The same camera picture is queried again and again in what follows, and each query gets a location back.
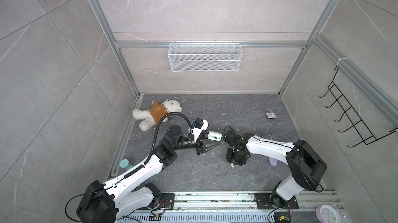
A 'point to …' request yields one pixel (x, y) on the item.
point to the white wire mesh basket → (205, 57)
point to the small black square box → (270, 114)
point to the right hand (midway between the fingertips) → (229, 160)
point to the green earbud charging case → (214, 136)
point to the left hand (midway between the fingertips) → (218, 137)
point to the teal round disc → (124, 163)
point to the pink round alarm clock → (326, 213)
